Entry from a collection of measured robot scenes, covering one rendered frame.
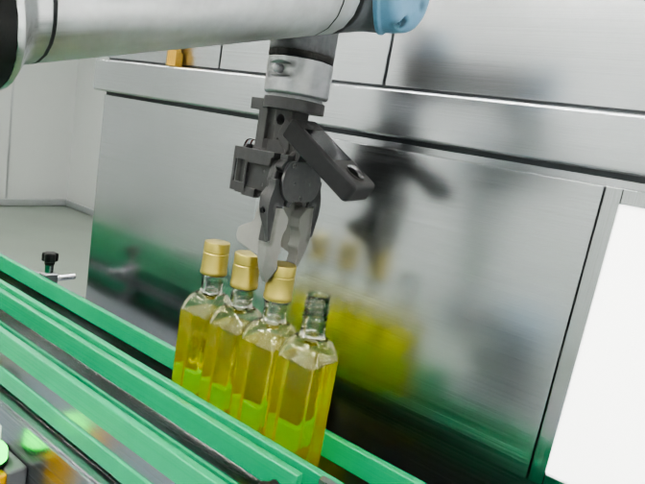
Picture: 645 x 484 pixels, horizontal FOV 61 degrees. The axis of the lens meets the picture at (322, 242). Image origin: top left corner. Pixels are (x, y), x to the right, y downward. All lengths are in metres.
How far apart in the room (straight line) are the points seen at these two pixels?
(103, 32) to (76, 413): 0.58
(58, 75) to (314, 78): 6.51
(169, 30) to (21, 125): 6.61
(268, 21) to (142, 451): 0.49
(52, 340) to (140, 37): 0.71
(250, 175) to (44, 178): 6.50
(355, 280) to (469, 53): 0.32
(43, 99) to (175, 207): 6.02
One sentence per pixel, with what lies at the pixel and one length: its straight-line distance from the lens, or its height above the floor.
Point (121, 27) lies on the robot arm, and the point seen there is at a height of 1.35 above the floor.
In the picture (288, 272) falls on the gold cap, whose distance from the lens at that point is 0.64.
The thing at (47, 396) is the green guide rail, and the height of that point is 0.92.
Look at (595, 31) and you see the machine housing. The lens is 0.69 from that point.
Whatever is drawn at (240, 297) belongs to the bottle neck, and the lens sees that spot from 0.69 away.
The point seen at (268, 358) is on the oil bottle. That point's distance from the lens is 0.65.
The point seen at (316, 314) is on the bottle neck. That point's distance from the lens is 0.62.
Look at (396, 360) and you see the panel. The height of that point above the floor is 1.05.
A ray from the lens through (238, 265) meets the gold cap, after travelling 0.68.
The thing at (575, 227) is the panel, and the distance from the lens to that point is 0.64.
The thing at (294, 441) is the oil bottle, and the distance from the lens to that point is 0.66.
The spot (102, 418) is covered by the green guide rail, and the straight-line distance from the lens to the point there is 0.74.
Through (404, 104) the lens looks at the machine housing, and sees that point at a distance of 0.72.
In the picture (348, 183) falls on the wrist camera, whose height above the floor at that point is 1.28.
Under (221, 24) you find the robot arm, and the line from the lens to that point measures 0.34.
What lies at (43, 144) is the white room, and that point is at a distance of 7.04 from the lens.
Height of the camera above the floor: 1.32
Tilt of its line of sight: 11 degrees down
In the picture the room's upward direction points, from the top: 10 degrees clockwise
